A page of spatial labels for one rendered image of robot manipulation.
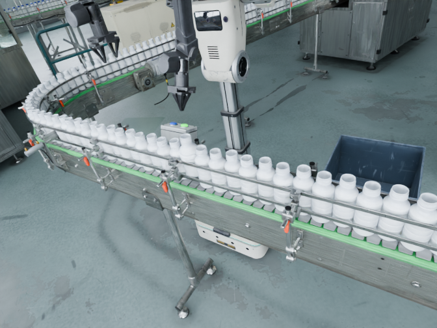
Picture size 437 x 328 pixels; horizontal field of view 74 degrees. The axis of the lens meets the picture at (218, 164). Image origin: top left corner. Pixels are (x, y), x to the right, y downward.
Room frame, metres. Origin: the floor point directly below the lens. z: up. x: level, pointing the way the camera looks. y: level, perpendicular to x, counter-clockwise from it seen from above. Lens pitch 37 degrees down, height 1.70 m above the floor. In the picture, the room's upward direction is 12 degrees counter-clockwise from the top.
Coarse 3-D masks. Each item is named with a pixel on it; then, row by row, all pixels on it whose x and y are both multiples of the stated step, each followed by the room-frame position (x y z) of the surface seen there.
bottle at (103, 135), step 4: (100, 124) 1.17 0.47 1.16; (104, 124) 1.16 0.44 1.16; (96, 128) 1.15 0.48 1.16; (100, 128) 1.14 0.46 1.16; (104, 128) 1.15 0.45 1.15; (100, 132) 1.14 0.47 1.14; (104, 132) 1.14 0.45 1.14; (100, 136) 1.14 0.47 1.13; (104, 136) 1.13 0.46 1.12; (108, 136) 1.14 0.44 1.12; (104, 140) 1.13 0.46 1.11; (108, 140) 1.13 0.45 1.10; (104, 144) 1.13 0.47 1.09; (108, 144) 1.13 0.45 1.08; (104, 148) 1.13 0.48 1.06; (108, 148) 1.13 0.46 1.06; (112, 148) 1.13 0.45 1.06; (108, 152) 1.13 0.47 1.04; (112, 152) 1.13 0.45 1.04; (108, 156) 1.13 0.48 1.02
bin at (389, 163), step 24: (336, 144) 0.97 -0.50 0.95; (360, 144) 0.98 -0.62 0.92; (384, 144) 0.93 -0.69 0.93; (408, 144) 0.88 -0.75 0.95; (336, 168) 1.00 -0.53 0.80; (360, 168) 0.97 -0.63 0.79; (384, 168) 0.91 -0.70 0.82; (408, 168) 0.86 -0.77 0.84; (360, 192) 0.71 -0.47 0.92; (384, 192) 0.66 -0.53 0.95
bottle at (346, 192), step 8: (344, 176) 0.56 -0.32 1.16; (352, 176) 0.55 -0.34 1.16; (344, 184) 0.53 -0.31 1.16; (352, 184) 0.53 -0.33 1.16; (336, 192) 0.54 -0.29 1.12; (344, 192) 0.53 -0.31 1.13; (352, 192) 0.53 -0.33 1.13; (344, 200) 0.52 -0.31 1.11; (352, 200) 0.51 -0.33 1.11; (336, 208) 0.53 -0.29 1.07; (344, 208) 0.52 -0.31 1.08; (336, 216) 0.53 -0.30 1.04; (344, 216) 0.52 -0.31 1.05; (352, 216) 0.52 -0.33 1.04; (336, 224) 0.53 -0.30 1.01
